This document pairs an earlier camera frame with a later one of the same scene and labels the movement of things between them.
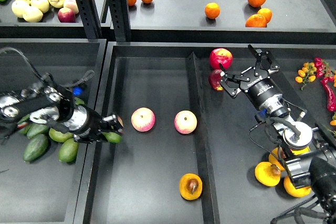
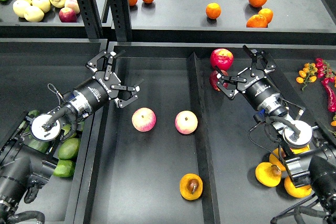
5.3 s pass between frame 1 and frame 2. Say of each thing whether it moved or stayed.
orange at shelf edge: stayed
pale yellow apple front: stayed
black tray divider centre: stayed
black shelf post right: stayed
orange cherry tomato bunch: stayed
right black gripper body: stayed
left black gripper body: moved
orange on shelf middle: stayed
